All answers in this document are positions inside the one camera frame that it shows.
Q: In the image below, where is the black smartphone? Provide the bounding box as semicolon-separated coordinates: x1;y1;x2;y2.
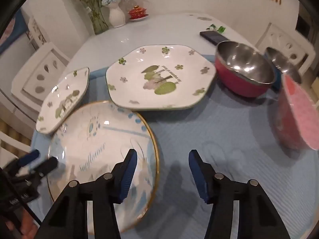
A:
200;30;231;46

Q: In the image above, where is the blue steel bowl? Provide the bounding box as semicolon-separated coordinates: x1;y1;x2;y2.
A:
264;47;302;91

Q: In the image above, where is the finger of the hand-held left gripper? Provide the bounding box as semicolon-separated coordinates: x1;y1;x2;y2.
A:
15;149;41;170
29;157;59;180

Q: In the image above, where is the white carved dining chair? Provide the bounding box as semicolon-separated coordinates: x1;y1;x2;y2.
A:
11;42;71;112
254;22;317;80
0;129;33;165

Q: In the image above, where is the large hexagonal floral plate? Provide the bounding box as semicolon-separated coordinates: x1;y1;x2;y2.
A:
106;45;217;111

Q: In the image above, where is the clear glass vase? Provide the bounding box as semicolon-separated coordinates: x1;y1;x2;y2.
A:
90;4;109;35

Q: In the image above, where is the person's left hand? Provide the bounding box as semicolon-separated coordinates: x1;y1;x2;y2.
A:
15;204;42;239

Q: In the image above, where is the light blue table mat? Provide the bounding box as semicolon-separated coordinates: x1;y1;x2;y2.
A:
30;55;319;239

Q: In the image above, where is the round gold-rimmed blue-patterned plate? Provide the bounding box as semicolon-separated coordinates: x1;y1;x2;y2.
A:
47;101;160;234

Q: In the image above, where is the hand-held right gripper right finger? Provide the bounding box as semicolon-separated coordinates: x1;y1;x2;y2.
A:
188;149;291;239

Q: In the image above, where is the small hexagonal floral plate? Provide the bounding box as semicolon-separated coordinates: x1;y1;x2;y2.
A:
35;67;90;135

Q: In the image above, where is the dark kitchen appliance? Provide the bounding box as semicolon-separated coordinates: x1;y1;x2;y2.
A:
295;5;314;43

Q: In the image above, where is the white ceramic vase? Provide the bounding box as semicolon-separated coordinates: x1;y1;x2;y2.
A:
109;1;126;28

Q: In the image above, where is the white printed tablecloth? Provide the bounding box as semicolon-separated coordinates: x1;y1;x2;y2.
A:
67;12;265;80

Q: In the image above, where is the blue cloth appliance cover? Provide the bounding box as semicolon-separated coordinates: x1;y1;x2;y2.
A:
0;10;27;55

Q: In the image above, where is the red steel bowl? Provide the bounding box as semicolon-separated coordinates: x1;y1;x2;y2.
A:
215;40;277;98

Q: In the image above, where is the red lidded tea cup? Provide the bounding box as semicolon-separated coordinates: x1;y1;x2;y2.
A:
128;5;147;18

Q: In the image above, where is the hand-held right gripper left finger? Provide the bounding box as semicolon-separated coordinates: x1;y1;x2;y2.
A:
37;149;138;239

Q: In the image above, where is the pink bowl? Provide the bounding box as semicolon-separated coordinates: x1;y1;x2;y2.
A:
274;73;319;151

